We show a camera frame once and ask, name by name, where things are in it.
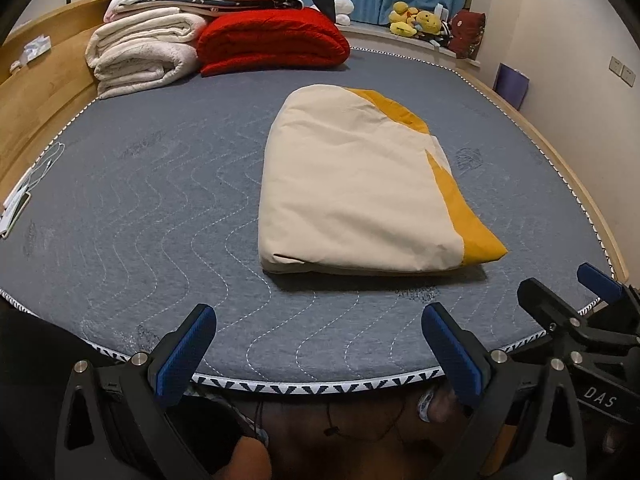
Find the white tissue pack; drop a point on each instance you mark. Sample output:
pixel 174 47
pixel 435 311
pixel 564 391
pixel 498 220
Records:
pixel 37 49

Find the dark patterned folded sheet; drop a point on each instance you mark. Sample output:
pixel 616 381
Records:
pixel 250 4

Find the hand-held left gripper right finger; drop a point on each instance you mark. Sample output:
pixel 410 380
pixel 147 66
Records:
pixel 452 355

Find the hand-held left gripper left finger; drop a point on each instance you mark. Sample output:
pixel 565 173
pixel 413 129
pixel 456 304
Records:
pixel 185 355

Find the grey quilted mattress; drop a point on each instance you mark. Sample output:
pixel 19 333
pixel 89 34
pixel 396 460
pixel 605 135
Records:
pixel 150 210

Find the dark red bag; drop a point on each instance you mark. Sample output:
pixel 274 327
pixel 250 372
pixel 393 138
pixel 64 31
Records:
pixel 467 32

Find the yellow plush toy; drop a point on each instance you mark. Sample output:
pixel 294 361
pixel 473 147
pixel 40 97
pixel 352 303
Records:
pixel 429 22
pixel 402 20

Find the beige and yellow hooded jacket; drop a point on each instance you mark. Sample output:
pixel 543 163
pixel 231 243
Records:
pixel 350 185

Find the red folded blanket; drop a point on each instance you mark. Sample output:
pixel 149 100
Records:
pixel 270 42

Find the white wall switch panel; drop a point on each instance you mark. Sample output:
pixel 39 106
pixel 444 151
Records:
pixel 622 70

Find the wooden bed frame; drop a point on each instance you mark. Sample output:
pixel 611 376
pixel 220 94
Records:
pixel 45 105

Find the white window ledge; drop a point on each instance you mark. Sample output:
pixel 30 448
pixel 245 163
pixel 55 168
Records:
pixel 395 42

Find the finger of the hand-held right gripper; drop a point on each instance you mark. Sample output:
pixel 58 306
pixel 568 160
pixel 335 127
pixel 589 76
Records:
pixel 597 280
pixel 545 300

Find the white fleece folded blanket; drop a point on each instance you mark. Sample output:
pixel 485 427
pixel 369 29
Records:
pixel 140 55

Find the person's bare leg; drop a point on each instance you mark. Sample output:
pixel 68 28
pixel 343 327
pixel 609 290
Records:
pixel 247 460

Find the person's foot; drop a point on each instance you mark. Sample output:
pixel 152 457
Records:
pixel 435 405

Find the white plush toy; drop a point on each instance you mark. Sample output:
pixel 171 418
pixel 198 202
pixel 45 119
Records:
pixel 344 7

